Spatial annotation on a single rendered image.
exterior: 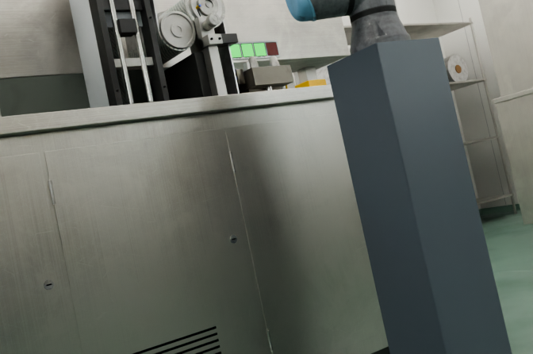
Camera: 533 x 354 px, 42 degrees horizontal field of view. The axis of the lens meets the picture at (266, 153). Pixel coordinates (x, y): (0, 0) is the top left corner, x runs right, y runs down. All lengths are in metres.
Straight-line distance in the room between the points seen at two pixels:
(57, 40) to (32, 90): 0.19
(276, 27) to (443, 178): 1.37
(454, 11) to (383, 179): 5.69
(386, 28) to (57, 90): 1.13
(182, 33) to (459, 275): 1.11
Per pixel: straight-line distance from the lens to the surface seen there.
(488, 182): 7.15
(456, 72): 6.60
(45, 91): 2.32
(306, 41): 2.90
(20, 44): 2.34
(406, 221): 1.60
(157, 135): 1.76
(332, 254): 2.01
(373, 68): 1.61
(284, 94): 1.96
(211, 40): 2.15
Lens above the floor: 0.61
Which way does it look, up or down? 4 degrees up
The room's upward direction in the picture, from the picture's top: 12 degrees counter-clockwise
